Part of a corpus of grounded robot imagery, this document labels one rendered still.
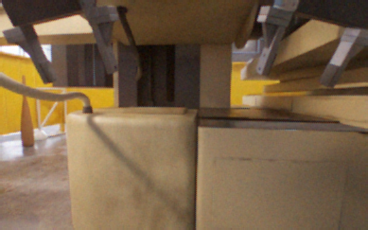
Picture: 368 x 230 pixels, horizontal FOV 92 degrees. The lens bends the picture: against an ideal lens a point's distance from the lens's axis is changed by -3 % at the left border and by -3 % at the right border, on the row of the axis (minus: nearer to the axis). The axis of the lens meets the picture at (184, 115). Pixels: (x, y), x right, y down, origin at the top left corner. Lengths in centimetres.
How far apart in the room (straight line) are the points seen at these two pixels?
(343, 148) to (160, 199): 75
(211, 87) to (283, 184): 78
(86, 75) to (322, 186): 158
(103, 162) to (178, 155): 33
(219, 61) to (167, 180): 89
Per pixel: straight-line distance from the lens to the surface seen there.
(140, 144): 80
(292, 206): 91
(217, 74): 135
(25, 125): 316
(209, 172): 79
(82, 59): 165
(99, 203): 98
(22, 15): 41
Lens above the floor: 69
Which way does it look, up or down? 6 degrees down
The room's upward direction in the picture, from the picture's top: 1 degrees clockwise
